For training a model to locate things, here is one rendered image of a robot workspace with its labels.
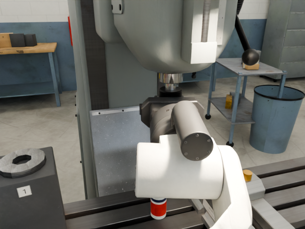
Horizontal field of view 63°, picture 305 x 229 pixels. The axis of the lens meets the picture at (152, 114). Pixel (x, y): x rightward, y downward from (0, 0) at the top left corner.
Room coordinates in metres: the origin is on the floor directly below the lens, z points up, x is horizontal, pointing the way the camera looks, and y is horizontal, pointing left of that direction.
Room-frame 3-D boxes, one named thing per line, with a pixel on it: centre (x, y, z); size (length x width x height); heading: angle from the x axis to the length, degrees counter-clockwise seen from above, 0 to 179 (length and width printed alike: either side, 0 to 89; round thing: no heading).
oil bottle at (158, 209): (0.48, -0.02, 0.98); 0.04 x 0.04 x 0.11
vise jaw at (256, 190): (0.47, -0.20, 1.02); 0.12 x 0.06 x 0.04; 109
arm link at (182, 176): (0.28, -0.03, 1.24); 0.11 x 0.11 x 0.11; 1
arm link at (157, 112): (0.39, -0.04, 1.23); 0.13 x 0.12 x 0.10; 91
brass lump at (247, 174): (0.48, -0.23, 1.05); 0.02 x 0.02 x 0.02
